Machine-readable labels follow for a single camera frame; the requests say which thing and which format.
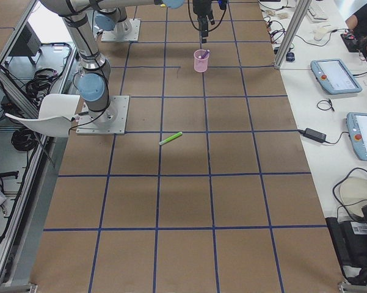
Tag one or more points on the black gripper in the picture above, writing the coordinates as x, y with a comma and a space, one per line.
202, 7

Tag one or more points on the purple highlighter pen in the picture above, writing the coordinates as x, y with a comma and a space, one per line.
204, 55

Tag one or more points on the pink mesh cup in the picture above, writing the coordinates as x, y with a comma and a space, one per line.
200, 65

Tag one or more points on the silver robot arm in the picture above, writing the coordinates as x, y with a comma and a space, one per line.
95, 65
114, 20

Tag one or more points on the white paper cup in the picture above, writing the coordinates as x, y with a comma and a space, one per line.
319, 33

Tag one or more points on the green highlighter pen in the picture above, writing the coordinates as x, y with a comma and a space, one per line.
170, 138

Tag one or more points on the far teach pendant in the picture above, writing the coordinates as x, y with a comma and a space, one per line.
334, 76

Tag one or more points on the teach pendant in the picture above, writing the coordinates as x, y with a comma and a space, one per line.
334, 76
357, 126

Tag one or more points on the black power adapter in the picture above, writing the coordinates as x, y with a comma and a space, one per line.
313, 135

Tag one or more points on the white plastic chair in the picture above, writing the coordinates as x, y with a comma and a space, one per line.
55, 114

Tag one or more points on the near teach pendant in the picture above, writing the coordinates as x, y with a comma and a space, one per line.
357, 126

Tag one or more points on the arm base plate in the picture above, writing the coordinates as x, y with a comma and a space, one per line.
125, 31
113, 121

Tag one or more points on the aluminium frame post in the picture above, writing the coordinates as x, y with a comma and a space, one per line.
291, 31

